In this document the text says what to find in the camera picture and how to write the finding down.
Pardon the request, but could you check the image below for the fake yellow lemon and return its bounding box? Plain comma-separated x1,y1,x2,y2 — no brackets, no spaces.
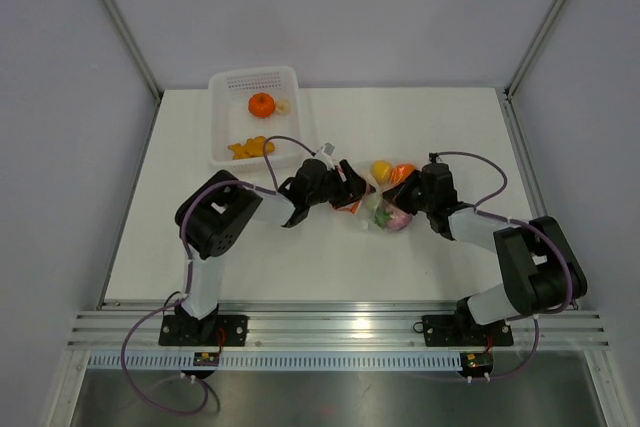
370,160,393,185

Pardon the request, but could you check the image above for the fake purple onion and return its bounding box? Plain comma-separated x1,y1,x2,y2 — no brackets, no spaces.
384,206,413,232

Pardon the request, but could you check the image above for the white slotted cable duct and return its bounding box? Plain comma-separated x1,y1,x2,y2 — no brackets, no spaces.
88,350,462,372

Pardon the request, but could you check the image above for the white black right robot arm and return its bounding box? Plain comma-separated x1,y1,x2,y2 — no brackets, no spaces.
338,159,587,345

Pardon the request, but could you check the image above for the aluminium frame post right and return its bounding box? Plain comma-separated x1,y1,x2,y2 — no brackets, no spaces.
504,0,569,103

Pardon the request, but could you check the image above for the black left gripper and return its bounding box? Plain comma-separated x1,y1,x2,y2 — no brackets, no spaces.
307,160,375,209

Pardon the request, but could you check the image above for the aluminium frame post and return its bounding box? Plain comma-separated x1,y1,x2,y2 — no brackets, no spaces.
504,0,569,103
97,0,164,105

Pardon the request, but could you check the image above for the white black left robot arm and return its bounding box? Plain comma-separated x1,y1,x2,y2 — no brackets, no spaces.
174,159,376,345

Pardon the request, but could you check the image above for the white plastic perforated basket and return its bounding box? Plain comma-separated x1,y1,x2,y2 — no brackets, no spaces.
208,66,311,173

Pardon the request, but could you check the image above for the aluminium mounting rail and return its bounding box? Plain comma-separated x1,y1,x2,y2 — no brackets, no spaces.
66,301,610,352

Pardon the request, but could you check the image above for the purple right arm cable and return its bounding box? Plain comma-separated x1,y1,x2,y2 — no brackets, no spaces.
428,149,576,318

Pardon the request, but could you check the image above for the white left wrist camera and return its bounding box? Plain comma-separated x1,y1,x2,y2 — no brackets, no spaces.
314,142,336,170

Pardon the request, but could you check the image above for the fake orange fruit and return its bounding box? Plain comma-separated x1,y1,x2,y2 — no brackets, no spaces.
389,163,416,185

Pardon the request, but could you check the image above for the fake white radish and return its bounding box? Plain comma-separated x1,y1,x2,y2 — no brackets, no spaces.
360,192,384,217

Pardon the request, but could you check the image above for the aluminium frame post left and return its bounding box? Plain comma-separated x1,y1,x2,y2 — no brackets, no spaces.
97,0,164,105

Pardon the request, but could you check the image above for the clear zip top bag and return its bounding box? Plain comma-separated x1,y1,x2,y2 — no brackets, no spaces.
334,160,416,233

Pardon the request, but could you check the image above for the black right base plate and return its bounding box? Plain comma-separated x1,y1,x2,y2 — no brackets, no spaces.
421,314,514,347

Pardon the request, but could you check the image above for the fake brown ginger root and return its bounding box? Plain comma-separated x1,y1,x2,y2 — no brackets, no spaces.
227,136,276,160

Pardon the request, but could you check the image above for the fake orange pumpkin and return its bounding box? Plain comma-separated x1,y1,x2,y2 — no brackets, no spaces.
248,92,275,119

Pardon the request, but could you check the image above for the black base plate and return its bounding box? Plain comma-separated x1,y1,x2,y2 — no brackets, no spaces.
158,314,249,347
421,314,514,347

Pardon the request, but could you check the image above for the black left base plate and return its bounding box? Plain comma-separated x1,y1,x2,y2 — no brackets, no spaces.
158,314,249,347

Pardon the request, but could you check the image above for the fake white garlic bulb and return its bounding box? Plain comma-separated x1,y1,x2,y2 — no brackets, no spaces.
274,99,291,115

